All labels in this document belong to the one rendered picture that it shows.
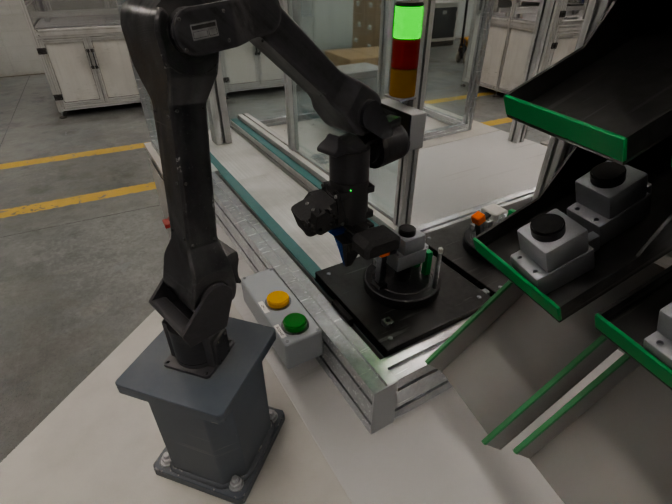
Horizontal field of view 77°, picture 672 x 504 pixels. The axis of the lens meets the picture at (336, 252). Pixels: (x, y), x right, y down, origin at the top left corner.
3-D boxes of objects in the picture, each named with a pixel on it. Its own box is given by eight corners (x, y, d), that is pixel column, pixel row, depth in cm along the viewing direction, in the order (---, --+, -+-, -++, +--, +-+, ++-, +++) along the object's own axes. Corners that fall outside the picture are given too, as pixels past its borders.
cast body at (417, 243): (397, 273, 74) (400, 239, 70) (382, 260, 77) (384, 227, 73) (433, 258, 78) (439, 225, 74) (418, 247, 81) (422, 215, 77)
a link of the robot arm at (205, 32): (166, 38, 32) (228, -91, 32) (121, 28, 37) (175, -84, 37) (357, 179, 56) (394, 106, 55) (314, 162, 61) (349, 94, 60)
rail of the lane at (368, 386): (370, 435, 67) (374, 390, 61) (205, 204, 130) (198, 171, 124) (398, 419, 69) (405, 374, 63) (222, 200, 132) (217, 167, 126)
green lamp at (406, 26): (404, 40, 74) (407, 7, 71) (387, 36, 77) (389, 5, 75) (426, 38, 76) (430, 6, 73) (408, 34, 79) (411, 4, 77)
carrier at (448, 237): (498, 305, 78) (515, 248, 71) (415, 243, 96) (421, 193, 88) (579, 265, 89) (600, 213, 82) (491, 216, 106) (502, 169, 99)
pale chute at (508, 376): (500, 451, 51) (483, 444, 48) (441, 370, 61) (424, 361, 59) (692, 285, 46) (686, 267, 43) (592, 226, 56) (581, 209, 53)
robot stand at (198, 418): (153, 473, 62) (112, 383, 50) (208, 393, 73) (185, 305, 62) (243, 507, 58) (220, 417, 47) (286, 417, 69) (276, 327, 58)
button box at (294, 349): (287, 370, 72) (285, 345, 69) (243, 300, 87) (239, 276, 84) (323, 354, 75) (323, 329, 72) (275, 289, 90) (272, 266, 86)
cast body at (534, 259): (539, 299, 43) (532, 253, 38) (512, 273, 46) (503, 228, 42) (613, 258, 43) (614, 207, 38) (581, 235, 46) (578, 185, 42)
